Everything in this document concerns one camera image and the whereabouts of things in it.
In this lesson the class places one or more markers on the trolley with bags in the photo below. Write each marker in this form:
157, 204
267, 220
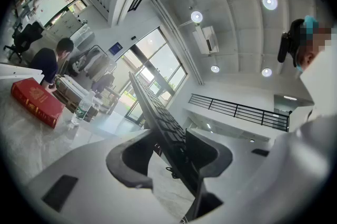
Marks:
92, 62

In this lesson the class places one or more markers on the black keyboard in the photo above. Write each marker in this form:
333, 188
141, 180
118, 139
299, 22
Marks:
158, 112

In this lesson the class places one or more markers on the white cabinet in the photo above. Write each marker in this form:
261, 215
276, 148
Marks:
65, 21

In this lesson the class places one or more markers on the round ceiling light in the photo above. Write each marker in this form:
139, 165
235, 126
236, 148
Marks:
214, 68
196, 16
269, 1
266, 72

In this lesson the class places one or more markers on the glass display case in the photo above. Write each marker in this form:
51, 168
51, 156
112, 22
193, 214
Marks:
85, 35

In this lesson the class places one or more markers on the person's white coat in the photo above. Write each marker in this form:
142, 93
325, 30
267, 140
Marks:
318, 80

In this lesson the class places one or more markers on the black office chair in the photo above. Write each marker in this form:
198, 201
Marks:
25, 37

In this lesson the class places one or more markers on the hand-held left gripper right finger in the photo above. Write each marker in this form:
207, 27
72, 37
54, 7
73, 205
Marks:
237, 146

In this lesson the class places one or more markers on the person's head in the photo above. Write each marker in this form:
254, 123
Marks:
313, 43

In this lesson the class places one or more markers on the blue wall sign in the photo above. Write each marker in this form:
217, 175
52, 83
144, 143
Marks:
116, 49

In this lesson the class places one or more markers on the black balcony railing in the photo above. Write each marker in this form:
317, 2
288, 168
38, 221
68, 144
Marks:
287, 122

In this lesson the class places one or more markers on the glass entrance door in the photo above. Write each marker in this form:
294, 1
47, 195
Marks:
158, 46

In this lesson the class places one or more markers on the white ceiling air conditioner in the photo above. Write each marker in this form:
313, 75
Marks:
204, 39

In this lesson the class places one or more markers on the red hardcover book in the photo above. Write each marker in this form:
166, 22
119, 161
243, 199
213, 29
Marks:
37, 101

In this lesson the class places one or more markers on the white wall pipes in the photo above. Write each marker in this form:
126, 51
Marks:
173, 35

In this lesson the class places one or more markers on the black head-worn camera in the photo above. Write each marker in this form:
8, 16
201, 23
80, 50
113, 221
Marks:
283, 46

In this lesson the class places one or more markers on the clear plastic water bottle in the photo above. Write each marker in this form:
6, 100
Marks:
84, 108

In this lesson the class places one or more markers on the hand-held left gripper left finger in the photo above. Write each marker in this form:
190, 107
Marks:
87, 165

